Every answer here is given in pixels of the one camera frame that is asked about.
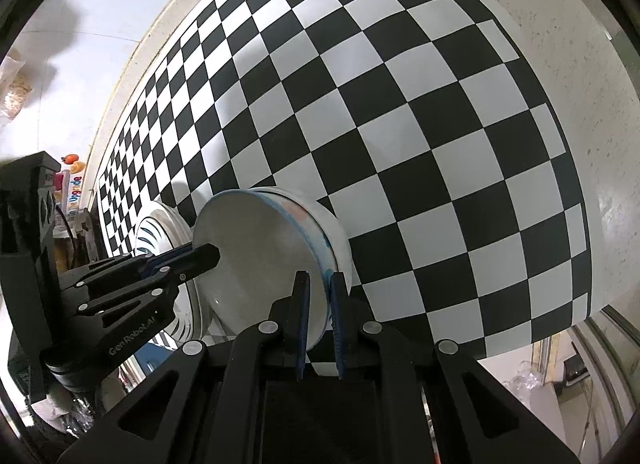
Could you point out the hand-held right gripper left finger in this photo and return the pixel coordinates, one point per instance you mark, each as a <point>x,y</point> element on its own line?
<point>302,324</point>

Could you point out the black and white checkered cloth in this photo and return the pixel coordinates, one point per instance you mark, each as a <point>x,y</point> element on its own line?
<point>400,154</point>

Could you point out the colourful wall stickers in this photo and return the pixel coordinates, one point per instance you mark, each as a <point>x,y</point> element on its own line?
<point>70,179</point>

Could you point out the white bowl with blue pattern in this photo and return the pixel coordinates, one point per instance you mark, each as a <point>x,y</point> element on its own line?
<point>250,264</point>

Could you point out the sliding glass door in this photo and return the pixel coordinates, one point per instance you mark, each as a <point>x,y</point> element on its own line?
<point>612,321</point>

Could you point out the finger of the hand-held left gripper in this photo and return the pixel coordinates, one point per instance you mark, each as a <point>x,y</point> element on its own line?
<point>202,259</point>
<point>167,257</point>

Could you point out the blue plastic container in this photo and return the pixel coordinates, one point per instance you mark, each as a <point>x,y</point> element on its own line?
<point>150,356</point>

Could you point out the clear bag of orange food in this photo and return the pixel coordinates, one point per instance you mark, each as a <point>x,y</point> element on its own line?
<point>12,94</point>

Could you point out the white plate with dark stripes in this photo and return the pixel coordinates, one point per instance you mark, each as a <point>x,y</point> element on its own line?
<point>147,236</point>

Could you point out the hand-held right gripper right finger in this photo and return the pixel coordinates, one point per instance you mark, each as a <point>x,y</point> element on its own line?
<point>339,324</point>

